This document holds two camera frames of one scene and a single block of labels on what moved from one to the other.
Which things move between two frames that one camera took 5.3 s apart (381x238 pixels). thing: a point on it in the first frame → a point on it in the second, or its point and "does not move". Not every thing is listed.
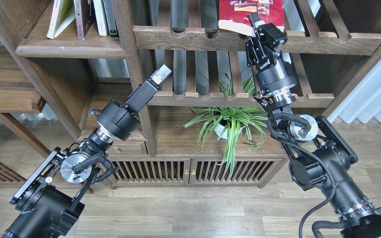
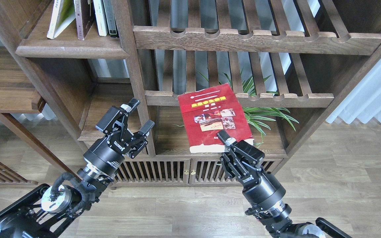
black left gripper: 115,122 → 105,155
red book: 233,15 → 205,112
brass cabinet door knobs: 186,172 does not move
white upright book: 101,17 does not move
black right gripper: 275,77 → 261,190
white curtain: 380,96 does not move
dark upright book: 109,12 does not move
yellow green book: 64,13 does not move
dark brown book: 85,15 does not move
